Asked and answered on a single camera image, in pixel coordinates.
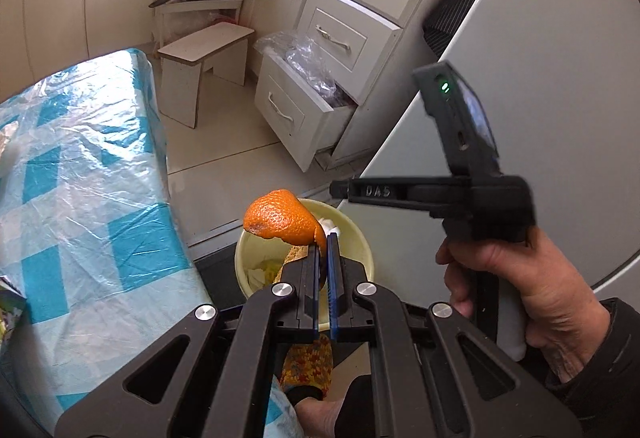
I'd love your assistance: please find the open bottom drawer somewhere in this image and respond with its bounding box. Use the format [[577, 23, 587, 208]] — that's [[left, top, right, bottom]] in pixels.
[[255, 50, 357, 172]]

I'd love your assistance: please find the person's left hand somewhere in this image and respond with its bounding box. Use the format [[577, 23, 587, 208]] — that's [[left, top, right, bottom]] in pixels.
[[295, 397, 344, 438]]

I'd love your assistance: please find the person's right hand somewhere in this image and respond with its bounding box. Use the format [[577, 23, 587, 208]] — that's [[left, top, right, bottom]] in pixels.
[[436, 227, 611, 383]]

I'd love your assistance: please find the yellow trash bucket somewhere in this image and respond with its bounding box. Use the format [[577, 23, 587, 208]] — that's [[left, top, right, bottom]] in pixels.
[[233, 197, 377, 332]]

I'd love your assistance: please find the orange peel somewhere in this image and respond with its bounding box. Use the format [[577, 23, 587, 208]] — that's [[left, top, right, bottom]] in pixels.
[[243, 189, 326, 257]]

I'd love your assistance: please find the small white wooden stool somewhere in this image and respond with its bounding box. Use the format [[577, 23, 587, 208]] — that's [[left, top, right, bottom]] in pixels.
[[157, 22, 254, 128]]

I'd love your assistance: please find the blue checkered plastic tablecloth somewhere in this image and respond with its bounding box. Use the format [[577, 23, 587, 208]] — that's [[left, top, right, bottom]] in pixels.
[[0, 47, 305, 438]]

